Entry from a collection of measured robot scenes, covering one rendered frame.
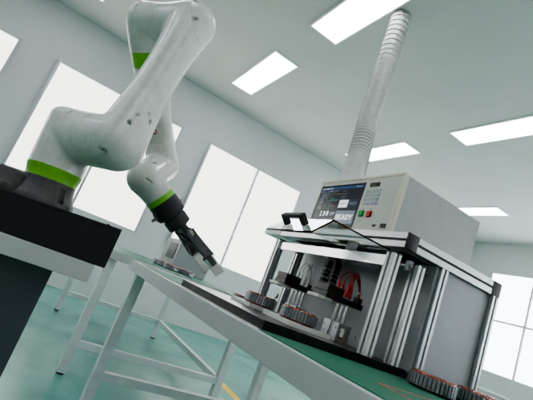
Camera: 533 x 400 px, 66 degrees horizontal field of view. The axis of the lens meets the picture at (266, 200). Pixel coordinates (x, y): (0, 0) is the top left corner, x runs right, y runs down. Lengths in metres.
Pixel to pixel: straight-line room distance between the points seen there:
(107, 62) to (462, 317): 5.47
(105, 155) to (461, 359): 1.13
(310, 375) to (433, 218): 0.83
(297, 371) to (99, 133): 0.64
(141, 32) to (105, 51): 4.88
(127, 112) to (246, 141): 5.47
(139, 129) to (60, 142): 0.20
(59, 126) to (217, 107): 5.33
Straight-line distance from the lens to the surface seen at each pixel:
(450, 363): 1.38
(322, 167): 7.11
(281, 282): 1.45
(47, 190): 1.07
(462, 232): 1.53
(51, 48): 6.10
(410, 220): 1.34
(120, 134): 0.97
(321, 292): 1.25
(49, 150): 1.09
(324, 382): 0.69
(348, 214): 1.44
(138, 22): 1.28
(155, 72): 1.07
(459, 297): 1.37
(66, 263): 0.98
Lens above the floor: 0.82
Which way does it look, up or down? 13 degrees up
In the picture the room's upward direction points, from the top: 21 degrees clockwise
